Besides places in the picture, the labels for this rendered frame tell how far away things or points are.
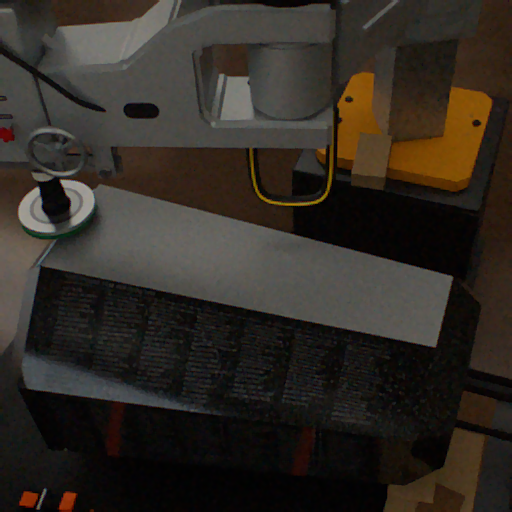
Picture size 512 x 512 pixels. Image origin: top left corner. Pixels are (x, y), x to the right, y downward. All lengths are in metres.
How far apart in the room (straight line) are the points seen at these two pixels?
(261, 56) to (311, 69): 0.11
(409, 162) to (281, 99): 0.79
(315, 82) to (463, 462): 1.24
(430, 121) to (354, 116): 0.27
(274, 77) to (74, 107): 0.47
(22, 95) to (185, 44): 0.41
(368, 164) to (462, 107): 0.49
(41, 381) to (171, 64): 0.95
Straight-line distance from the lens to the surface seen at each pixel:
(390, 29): 1.97
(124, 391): 2.04
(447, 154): 2.46
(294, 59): 1.66
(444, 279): 1.99
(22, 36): 1.74
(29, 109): 1.84
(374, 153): 2.35
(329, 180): 1.96
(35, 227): 2.14
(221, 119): 1.77
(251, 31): 1.62
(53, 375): 2.13
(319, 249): 2.03
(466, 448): 2.41
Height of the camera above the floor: 2.32
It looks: 47 degrees down
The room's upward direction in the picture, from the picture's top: 4 degrees counter-clockwise
